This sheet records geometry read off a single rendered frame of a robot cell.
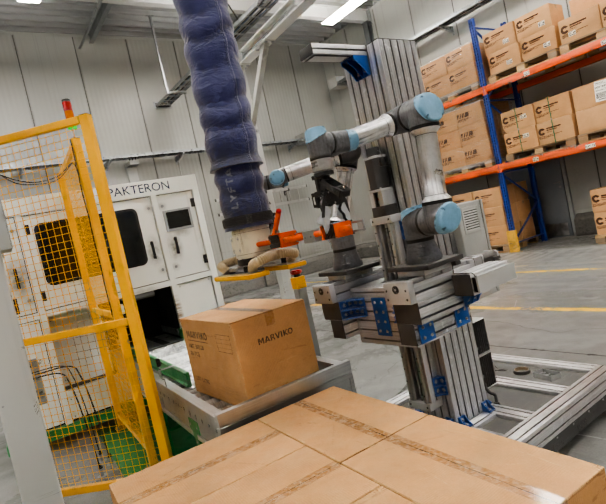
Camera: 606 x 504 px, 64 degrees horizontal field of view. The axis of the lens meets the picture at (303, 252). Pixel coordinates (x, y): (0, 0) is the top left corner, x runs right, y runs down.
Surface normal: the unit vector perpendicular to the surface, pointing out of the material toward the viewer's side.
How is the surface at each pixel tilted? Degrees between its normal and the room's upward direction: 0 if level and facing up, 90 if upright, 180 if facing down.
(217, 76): 79
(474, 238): 90
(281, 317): 90
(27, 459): 90
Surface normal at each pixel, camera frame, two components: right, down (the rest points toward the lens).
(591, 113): -0.81, 0.15
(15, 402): 0.51, -0.07
